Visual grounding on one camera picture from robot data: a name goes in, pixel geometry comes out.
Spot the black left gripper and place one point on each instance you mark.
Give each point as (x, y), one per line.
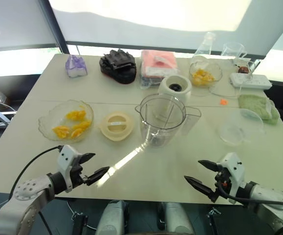
(77, 172)

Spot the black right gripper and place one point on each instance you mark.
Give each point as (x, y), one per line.
(222, 180)

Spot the cream blender lid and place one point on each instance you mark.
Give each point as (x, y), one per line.
(116, 124)

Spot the clear blender jar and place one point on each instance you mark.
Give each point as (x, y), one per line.
(156, 127)

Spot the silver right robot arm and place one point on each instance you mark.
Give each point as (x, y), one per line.
(273, 195)

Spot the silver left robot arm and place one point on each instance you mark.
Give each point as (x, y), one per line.
(21, 193)

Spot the glass bowl with fruit pile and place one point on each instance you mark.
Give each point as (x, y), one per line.
(217, 73)

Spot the silver robot right leg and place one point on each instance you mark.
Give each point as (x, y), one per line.
(176, 218)

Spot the silver robot leg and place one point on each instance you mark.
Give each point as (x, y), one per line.
(176, 218)
(112, 218)

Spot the silver robot left leg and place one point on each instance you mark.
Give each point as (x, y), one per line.
(112, 218)

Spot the empty clear glass bowl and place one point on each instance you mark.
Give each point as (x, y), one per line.
(241, 127)

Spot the wavy glass bowl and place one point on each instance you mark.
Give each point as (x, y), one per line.
(48, 117)

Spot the small orange scrap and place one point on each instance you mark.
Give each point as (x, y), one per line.
(224, 101)

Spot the green cloth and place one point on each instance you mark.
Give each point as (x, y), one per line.
(253, 105)

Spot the white blender base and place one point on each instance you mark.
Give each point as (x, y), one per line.
(165, 88)

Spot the purple and white bag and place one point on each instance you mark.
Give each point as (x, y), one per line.
(75, 66)

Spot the black glove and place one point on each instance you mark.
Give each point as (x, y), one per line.
(119, 66)

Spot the white power strip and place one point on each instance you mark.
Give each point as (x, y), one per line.
(251, 82)

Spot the dark red small object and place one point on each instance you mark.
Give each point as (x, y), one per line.
(244, 70)

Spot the small clear glass cup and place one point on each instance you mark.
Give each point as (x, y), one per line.
(253, 66)

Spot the pink plastic package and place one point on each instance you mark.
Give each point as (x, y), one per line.
(158, 62)

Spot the clear glass beaker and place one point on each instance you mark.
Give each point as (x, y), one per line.
(232, 52)

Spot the conical glass flask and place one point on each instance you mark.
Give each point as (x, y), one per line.
(204, 47)

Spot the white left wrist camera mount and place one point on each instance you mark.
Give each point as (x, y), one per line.
(66, 159)

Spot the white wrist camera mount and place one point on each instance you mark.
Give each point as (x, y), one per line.
(234, 169)
(66, 159)

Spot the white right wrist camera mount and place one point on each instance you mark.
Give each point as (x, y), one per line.
(234, 169)

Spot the black metal table bracket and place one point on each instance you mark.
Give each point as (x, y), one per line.
(213, 212)
(79, 224)

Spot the dark window frame post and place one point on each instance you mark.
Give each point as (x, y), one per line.
(57, 27)

